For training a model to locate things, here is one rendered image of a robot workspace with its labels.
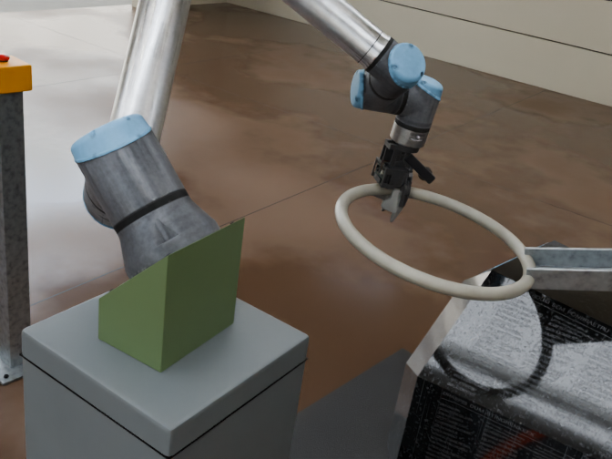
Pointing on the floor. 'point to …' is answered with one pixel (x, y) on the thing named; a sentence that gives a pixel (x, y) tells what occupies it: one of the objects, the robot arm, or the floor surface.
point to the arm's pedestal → (161, 392)
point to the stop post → (13, 219)
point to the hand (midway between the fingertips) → (391, 212)
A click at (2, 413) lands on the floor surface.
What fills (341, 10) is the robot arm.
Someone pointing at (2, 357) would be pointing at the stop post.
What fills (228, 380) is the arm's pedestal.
